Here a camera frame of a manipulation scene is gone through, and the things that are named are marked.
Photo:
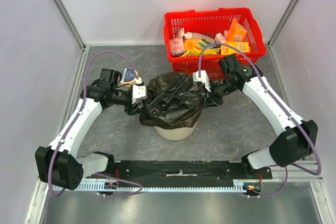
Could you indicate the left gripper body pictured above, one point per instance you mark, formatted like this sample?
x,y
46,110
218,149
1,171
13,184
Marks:
x,y
130,109

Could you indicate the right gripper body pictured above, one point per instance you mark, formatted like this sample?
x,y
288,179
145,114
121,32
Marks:
x,y
210,94

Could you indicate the black trash bag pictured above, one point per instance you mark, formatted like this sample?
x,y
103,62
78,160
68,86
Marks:
x,y
174,101

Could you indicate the beige trash bin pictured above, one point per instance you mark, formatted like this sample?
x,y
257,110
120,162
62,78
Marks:
x,y
175,134

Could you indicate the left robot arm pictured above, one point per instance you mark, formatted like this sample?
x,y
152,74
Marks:
x,y
58,164

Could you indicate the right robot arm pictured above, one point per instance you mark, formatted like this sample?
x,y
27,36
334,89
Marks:
x,y
296,137

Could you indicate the masking tape roll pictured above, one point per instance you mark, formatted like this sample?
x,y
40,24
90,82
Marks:
x,y
127,77

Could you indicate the yellow snack bag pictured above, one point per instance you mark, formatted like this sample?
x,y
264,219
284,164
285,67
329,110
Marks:
x,y
197,52

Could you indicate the green yellow packet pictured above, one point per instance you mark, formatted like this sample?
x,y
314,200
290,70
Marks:
x,y
202,43

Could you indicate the orange snack pack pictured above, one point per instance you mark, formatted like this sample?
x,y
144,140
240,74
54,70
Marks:
x,y
191,44

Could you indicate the red plastic basket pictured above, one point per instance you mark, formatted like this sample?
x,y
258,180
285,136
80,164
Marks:
x,y
210,23

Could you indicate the yellow snack box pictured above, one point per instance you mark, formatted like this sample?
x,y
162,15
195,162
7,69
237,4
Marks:
x,y
241,46

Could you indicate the pink small packet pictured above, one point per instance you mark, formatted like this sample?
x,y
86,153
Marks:
x,y
220,39

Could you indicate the pink pouch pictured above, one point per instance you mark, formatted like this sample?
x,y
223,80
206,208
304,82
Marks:
x,y
177,46

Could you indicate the orange carton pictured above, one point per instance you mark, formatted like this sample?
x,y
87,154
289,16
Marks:
x,y
236,32

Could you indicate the pink capped bottle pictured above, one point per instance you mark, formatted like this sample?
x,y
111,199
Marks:
x,y
192,35

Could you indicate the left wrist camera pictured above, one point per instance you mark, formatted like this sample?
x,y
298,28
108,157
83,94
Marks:
x,y
139,91

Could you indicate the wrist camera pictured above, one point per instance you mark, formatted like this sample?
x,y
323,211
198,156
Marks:
x,y
139,91
201,78

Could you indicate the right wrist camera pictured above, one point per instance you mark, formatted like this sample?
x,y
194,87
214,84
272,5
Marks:
x,y
201,78

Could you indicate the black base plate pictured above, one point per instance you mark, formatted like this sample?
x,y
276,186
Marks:
x,y
173,174

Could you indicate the slotted cable duct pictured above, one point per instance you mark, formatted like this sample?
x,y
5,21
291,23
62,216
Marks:
x,y
110,186

